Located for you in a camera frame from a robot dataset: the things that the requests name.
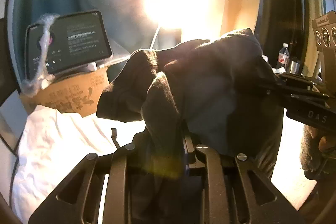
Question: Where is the person's right hand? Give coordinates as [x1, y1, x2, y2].
[318, 134, 336, 155]

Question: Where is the dark brown shirt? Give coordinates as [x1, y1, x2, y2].
[97, 28, 284, 224]

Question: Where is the steel tumbler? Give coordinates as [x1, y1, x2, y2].
[289, 60, 301, 74]

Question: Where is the brown cardboard box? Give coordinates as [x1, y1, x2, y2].
[20, 67, 110, 118]

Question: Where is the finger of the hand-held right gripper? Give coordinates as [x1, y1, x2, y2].
[259, 82, 332, 100]
[274, 73, 324, 86]

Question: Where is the black strap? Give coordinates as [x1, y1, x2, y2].
[111, 128, 120, 148]

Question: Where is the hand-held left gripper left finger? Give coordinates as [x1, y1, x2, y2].
[28, 132, 153, 224]

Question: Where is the crumpled clear plastic wrap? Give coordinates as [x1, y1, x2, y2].
[21, 13, 61, 97]

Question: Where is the black tablet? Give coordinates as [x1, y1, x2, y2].
[25, 10, 113, 80]

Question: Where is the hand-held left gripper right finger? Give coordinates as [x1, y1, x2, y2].
[184, 132, 305, 224]

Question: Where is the clear water bottle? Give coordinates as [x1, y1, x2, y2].
[277, 43, 290, 69]

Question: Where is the white desk lamp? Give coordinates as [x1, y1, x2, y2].
[143, 0, 210, 51]

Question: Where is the white tablet stand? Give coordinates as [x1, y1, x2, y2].
[88, 61, 105, 72]

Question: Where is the white crumpled garment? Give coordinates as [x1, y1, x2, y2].
[12, 105, 146, 224]

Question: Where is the translucent plastic sleeve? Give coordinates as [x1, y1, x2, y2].
[102, 39, 132, 67]

